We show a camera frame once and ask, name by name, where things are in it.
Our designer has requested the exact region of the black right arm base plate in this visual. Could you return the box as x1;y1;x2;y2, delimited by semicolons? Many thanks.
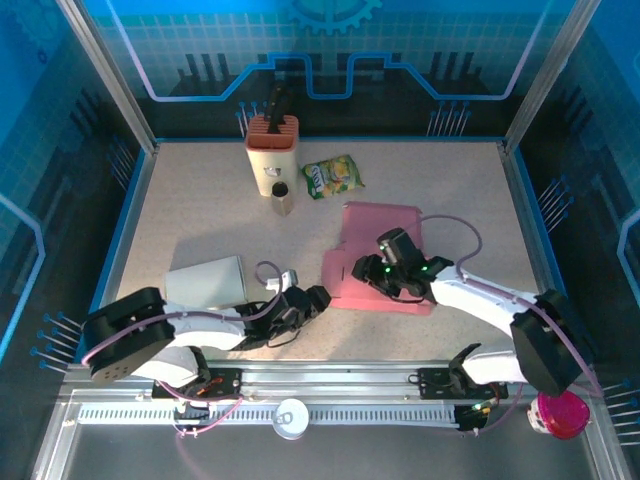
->
417;367;509;401

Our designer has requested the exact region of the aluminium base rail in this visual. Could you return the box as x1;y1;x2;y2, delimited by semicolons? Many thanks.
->
64;359;596;401

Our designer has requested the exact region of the white slotted cable duct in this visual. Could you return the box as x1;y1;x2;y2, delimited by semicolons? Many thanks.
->
77;403;461;427

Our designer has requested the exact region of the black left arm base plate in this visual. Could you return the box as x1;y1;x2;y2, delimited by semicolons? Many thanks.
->
152;367;245;401

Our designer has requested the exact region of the aluminium frame post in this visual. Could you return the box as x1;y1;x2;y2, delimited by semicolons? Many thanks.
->
57;0;160;154
502;0;601;151

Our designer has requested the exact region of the white paper box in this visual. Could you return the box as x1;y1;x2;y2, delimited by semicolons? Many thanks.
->
164;255;249;311

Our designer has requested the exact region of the silver tin can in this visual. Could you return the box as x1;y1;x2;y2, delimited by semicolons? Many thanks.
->
272;398;311;441

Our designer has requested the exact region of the yellow green snack bag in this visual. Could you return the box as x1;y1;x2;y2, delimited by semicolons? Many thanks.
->
300;154;366;201

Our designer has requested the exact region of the brown bottle black cap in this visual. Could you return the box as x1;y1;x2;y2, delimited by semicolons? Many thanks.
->
270;181;296;217

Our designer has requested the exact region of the beige knife block orange top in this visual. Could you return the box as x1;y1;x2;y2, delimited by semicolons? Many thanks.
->
244;113;301;197

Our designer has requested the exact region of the black knife handle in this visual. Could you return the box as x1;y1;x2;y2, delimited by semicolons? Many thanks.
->
275;92;296;134
263;82;287;134

